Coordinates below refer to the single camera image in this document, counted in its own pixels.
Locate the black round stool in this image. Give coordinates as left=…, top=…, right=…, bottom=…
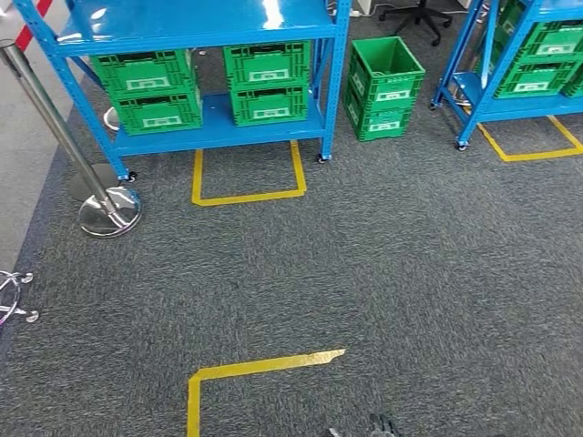
left=0, top=271, right=40, bottom=327

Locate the yellow floor tape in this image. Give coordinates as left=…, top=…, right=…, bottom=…
left=464, top=114, right=583, bottom=164
left=191, top=139, right=307, bottom=208
left=187, top=348, right=346, bottom=437

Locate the black office chair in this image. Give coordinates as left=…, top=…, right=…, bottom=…
left=379, top=0, right=454, bottom=48

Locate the red barrier belt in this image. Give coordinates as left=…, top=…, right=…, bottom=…
left=16, top=0, right=53, bottom=53

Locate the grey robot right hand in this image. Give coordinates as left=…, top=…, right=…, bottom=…
left=366, top=412, right=398, bottom=437

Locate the chrome stanchion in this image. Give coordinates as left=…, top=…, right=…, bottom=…
left=0, top=38, right=143, bottom=239

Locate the blue metal shelf rack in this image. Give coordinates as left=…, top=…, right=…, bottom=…
left=428, top=0, right=583, bottom=152
left=12, top=0, right=353, bottom=182

